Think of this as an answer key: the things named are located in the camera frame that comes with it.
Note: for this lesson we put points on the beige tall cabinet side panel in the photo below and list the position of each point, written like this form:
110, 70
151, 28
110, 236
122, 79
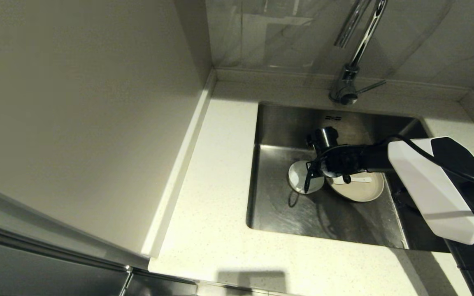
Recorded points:
76, 123

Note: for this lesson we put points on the stainless steel sink basin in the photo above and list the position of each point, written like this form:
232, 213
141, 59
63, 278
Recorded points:
286, 213

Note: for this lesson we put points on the beige round plate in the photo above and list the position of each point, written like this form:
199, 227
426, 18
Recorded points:
360, 191

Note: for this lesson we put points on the chrome kitchen faucet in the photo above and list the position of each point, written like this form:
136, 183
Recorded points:
346, 88

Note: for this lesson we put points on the grey tall cabinet door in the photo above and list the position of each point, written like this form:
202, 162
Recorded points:
35, 275

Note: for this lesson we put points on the grey under-counter cabinet front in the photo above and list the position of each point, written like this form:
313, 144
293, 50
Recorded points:
159, 285

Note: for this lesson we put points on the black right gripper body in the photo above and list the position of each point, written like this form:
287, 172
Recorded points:
338, 162

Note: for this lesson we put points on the white bowl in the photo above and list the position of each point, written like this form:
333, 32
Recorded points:
298, 176

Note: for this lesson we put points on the white ceramic soup spoon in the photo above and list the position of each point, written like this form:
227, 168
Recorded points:
360, 179

